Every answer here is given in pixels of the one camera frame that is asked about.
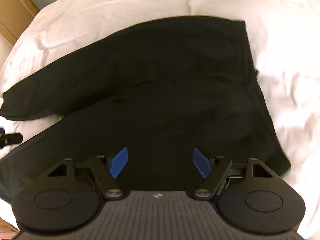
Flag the white duvet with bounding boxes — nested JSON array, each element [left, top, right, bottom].
[[0, 0, 320, 230]]

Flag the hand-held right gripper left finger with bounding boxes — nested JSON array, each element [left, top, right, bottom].
[[32, 147, 129, 200]]

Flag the wooden door frame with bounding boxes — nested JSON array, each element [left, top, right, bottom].
[[0, 0, 75, 46]]

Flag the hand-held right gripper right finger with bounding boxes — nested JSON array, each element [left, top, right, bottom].
[[192, 147, 285, 200]]

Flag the black pants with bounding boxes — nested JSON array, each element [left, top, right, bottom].
[[0, 16, 292, 200]]

